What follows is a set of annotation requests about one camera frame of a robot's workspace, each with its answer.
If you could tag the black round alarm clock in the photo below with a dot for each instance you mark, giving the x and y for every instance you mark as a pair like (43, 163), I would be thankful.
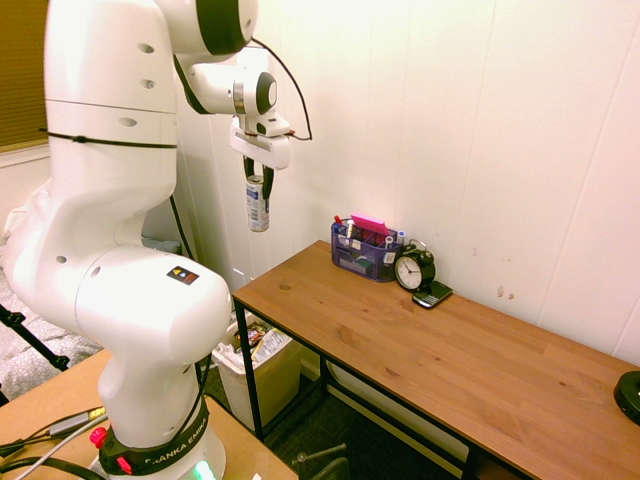
(411, 272)

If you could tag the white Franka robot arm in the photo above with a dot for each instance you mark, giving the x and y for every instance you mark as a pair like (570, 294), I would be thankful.
(120, 225)

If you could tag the black round device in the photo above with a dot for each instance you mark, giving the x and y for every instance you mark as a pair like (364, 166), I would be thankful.
(629, 397)

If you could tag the black tripod leg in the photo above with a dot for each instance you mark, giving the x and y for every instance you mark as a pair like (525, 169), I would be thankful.
(35, 342)

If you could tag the black screw clamp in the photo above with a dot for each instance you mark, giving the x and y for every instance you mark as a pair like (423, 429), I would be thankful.
(322, 462)

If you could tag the blue capped marker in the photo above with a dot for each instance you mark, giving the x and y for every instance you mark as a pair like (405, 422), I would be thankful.
(401, 236)

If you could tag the white trash bin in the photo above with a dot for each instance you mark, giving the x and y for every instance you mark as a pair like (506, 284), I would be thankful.
(270, 380)

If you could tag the blue mesh desk organizer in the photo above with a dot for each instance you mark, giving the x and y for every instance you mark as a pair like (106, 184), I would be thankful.
(345, 257)

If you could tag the wooden desk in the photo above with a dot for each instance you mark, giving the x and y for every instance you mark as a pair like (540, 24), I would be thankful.
(252, 370)

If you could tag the black keypad mobile phone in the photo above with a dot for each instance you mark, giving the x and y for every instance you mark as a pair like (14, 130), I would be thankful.
(432, 295)

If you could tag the green white packet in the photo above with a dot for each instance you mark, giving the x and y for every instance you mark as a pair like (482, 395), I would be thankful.
(362, 261)

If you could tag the white bedding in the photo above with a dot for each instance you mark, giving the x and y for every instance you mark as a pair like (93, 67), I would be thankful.
(20, 220)

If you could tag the crumpled wrappers trash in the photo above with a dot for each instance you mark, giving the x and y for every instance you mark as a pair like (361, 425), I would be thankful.
(262, 340)

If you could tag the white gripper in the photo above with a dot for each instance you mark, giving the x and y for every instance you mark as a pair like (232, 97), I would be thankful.
(260, 150)

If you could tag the brown window blind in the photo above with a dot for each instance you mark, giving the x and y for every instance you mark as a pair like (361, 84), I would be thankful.
(20, 70)

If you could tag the pink sticky note pad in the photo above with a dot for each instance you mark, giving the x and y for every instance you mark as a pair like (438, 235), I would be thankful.
(371, 224)

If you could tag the white blue drink can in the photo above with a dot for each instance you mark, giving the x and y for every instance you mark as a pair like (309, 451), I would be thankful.
(257, 207)

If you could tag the white marker pen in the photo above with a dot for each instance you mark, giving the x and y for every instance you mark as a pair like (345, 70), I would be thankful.
(349, 229)

